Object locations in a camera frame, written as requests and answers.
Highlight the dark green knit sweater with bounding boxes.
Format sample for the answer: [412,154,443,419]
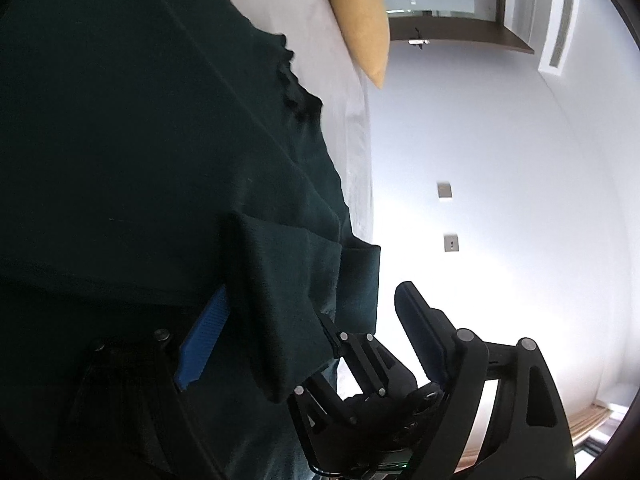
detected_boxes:
[1,0,380,479]

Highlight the white bed sheet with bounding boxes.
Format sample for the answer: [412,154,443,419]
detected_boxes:
[231,0,373,242]

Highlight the yellow cushion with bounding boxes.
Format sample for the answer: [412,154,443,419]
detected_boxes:
[330,0,390,89]

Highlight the lower wall switch plate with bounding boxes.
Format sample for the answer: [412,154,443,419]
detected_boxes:
[444,234,459,252]

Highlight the wall switch plate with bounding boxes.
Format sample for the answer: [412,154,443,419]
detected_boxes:
[437,182,452,198]
[444,234,459,252]

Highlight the upper wall switch plate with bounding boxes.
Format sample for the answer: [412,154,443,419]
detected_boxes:
[437,182,452,198]

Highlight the dark brown door frame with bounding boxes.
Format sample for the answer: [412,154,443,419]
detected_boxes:
[384,0,534,54]

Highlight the white wall air vent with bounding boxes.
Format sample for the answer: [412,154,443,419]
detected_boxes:
[538,0,579,76]

